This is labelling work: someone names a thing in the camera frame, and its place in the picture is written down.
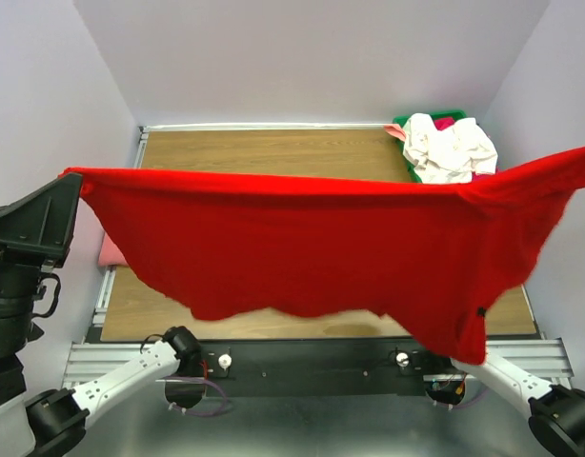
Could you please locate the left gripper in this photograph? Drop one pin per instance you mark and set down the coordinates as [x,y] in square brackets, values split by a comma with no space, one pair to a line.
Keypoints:
[40,225]

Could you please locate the red t-shirt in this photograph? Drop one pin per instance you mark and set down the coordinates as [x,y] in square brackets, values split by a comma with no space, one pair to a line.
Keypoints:
[435,258]

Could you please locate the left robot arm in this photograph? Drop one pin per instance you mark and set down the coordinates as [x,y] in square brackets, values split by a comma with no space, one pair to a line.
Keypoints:
[55,421]

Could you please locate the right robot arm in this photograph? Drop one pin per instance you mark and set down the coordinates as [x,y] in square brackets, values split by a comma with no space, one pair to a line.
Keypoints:
[555,414]

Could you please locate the folded pink t-shirt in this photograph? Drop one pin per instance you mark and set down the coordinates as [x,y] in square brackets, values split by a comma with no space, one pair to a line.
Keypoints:
[110,255]

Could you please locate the light pink cloth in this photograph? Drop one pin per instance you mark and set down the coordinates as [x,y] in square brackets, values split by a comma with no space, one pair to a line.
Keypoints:
[396,131]

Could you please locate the white t-shirt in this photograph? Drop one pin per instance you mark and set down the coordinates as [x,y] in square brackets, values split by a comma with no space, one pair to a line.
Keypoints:
[431,149]

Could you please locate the green plastic bin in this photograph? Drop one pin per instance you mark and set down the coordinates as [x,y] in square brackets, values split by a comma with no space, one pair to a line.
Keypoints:
[409,143]

